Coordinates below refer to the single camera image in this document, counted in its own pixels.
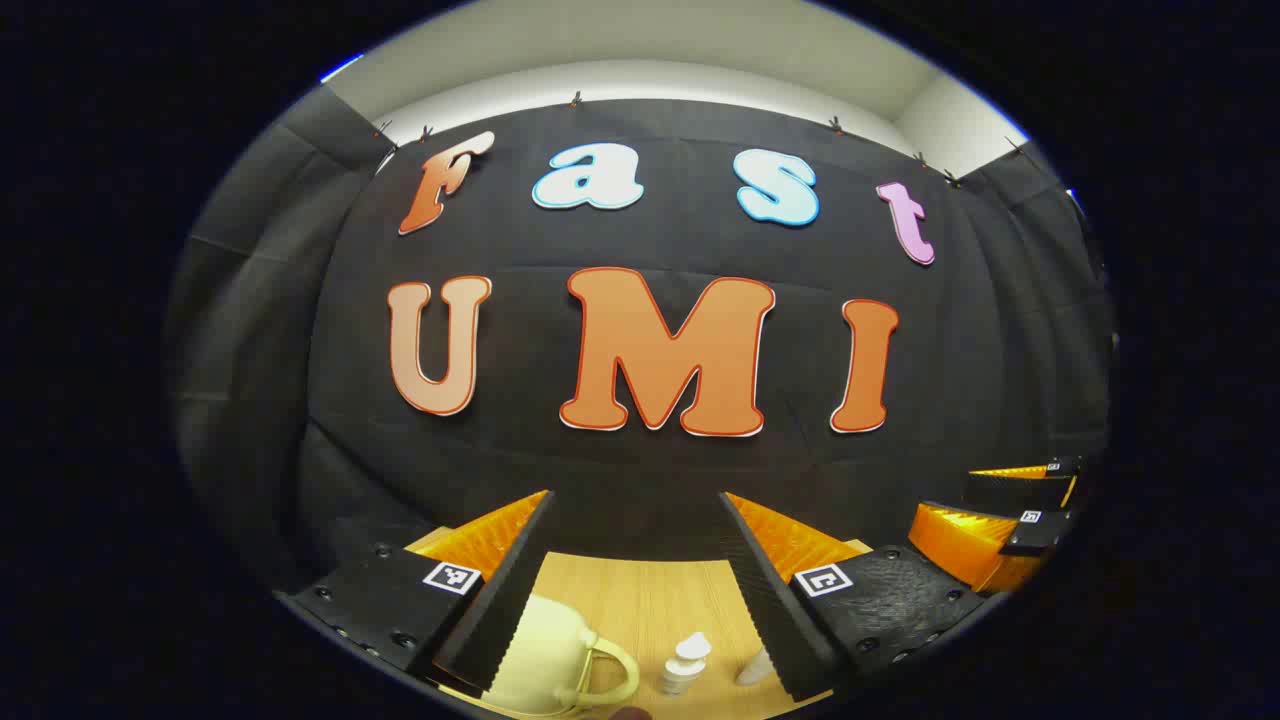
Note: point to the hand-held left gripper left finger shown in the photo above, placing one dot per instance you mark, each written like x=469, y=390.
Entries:
x=515, y=580

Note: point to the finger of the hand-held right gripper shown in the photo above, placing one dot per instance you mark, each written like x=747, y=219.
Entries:
x=1010, y=490
x=960, y=545

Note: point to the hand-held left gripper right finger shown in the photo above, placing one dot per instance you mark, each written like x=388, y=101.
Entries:
x=765, y=600

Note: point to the white cone-shaped tube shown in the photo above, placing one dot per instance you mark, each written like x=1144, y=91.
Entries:
x=757, y=668

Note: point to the pale yellow small suitcase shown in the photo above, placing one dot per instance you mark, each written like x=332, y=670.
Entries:
x=545, y=650

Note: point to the small white capped bottle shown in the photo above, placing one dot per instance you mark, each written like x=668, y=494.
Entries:
x=685, y=665

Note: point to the black backdrop cloth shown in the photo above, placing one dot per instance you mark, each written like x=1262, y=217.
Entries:
x=650, y=470

